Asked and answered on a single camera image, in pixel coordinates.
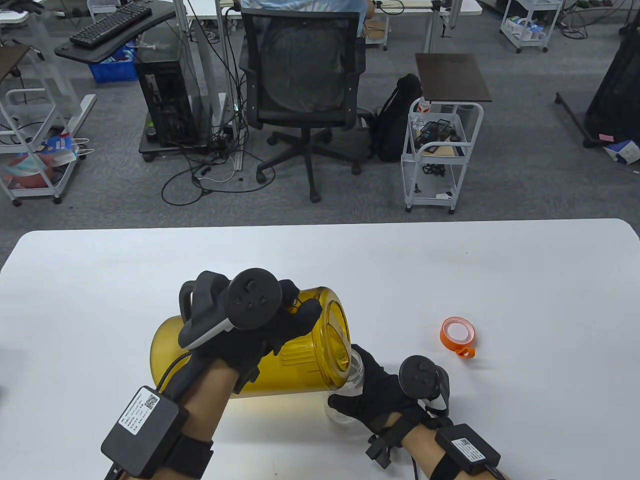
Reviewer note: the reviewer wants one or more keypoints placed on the person's right forearm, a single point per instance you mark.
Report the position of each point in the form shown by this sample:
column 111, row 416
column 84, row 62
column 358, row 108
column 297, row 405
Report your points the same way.
column 420, row 445

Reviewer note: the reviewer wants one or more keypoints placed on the cardboard box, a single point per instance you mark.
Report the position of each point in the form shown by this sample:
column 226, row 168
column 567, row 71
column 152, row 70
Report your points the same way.
column 377, row 32

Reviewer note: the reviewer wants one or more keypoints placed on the white rolling cart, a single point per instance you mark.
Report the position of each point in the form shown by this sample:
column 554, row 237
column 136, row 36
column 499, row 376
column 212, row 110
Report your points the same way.
column 435, row 202

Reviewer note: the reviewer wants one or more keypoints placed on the wooden board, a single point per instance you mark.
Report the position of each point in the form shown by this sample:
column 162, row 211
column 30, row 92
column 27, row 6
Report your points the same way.
column 445, row 150

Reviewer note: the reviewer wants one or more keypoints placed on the person's left forearm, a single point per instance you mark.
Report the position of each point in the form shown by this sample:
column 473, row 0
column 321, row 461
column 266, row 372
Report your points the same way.
column 210, row 395

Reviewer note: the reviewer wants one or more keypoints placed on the dark brown side table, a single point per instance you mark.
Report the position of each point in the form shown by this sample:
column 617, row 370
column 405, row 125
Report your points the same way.
column 452, row 77

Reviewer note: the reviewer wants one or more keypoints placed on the white cart with basketball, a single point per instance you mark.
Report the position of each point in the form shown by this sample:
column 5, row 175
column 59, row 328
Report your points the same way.
column 30, row 92

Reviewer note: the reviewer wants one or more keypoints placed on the orange cup lid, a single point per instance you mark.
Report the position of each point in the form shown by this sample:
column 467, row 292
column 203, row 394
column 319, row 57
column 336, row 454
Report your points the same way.
column 457, row 332

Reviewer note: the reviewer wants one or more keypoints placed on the yellow transparent kettle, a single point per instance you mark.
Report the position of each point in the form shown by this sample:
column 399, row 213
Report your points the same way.
column 290, row 365

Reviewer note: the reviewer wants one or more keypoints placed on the black curved desk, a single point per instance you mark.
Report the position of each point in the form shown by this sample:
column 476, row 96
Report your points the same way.
column 80, row 54

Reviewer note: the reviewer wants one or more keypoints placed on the white blue carton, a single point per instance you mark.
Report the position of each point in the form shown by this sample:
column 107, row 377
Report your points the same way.
column 625, row 152

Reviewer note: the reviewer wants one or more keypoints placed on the small white storage cart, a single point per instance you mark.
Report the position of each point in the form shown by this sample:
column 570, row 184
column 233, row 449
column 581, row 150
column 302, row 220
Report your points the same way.
column 530, row 46

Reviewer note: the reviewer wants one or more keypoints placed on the black hand controller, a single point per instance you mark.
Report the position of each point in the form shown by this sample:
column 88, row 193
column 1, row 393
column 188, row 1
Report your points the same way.
column 420, row 375
column 250, row 300

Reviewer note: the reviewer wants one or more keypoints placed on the black keyboard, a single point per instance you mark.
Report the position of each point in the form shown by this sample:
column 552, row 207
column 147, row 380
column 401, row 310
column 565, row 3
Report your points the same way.
column 110, row 22

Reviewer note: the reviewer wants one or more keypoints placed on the black backpack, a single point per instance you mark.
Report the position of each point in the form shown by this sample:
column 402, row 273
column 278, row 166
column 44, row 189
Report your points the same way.
column 392, row 125

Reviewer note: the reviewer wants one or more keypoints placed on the person's left hand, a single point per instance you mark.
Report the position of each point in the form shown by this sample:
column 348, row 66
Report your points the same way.
column 250, row 345

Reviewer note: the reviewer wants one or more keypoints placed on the blue plastic crate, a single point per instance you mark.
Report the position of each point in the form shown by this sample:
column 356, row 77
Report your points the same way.
column 112, row 72

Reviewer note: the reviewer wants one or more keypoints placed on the clear water cup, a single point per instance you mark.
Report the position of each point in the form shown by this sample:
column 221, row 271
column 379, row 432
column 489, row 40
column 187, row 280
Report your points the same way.
column 358, row 375

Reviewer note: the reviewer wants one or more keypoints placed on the black mesh office chair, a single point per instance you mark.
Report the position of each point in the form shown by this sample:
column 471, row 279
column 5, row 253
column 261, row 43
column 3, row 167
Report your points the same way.
column 300, row 65

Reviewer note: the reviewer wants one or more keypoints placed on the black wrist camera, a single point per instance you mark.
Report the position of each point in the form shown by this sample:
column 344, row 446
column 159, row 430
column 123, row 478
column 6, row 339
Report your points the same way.
column 382, row 452

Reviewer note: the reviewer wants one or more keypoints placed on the person's right hand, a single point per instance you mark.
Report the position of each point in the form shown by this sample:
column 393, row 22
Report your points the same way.
column 385, row 400

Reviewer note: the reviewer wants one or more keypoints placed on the black computer tower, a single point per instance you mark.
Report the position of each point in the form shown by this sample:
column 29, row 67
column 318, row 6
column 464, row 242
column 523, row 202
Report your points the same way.
column 165, row 100

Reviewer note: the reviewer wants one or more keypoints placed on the black fabric stand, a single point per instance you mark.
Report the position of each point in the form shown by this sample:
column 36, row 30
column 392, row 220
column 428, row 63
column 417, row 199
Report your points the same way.
column 615, row 100

